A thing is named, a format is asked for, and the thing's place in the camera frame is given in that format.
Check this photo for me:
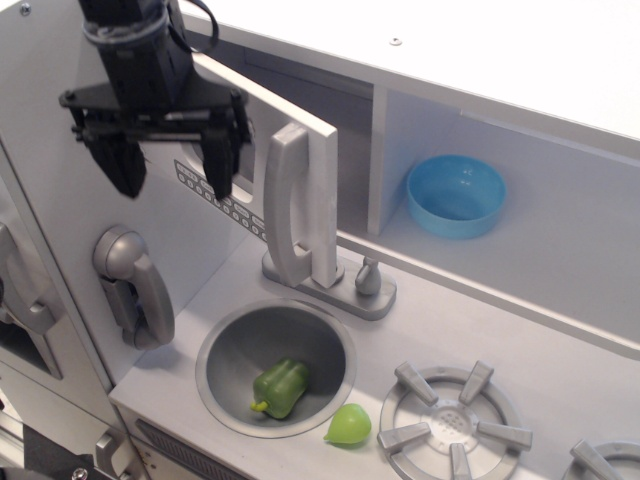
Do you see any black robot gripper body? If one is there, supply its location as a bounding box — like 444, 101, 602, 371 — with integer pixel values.
60, 1, 251, 148

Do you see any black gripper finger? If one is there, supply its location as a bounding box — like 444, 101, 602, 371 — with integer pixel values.
200, 129, 241, 200
85, 135, 147, 199

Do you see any white microwave door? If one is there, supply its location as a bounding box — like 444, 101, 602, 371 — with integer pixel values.
194, 54, 338, 288

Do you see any grey toy telephone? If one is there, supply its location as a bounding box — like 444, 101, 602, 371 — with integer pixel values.
93, 225, 175, 351

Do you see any round metal sink basin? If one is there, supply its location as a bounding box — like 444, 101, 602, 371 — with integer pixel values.
196, 299, 356, 438

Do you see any grey toy faucet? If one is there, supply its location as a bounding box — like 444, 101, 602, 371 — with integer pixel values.
262, 251, 397, 321

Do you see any blue plastic bowl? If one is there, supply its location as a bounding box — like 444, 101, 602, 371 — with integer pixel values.
406, 155, 507, 240

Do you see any white toy kitchen cabinet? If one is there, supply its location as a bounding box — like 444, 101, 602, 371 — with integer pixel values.
1, 1, 639, 479

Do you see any green toy bell pepper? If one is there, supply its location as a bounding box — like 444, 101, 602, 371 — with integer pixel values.
250, 358, 310, 420

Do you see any light green toy pear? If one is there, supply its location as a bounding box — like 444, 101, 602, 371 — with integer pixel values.
323, 403, 372, 445

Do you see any grey stove burner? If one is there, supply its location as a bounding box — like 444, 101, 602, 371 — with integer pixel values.
562, 440, 639, 480
377, 361, 533, 479

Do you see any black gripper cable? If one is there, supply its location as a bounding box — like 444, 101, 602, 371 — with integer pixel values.
169, 0, 221, 54

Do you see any grey oven handle bracket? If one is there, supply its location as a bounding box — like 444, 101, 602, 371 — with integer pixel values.
95, 433, 131, 479

